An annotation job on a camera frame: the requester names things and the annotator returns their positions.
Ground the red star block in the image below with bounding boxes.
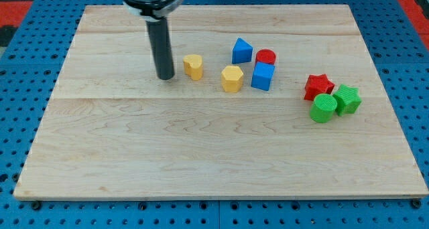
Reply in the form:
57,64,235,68
304,74,335,101

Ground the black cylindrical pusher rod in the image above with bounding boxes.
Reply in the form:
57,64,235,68
146,17,175,80

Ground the blue triangle block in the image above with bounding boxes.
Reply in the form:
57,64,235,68
232,37,253,64

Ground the yellow heart block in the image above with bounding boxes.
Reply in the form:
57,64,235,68
183,54,204,81

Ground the wooden board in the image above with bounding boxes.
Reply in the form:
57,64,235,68
14,5,428,201

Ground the yellow hexagon block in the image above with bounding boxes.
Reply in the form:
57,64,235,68
221,66,244,92

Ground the green star block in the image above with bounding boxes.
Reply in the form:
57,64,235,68
333,84,362,117

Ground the red cylinder block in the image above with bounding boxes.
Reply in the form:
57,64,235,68
255,49,277,65

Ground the blue cube block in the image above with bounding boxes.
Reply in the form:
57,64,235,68
251,62,275,91

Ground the green cylinder block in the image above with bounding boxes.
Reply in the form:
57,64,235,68
309,94,338,123

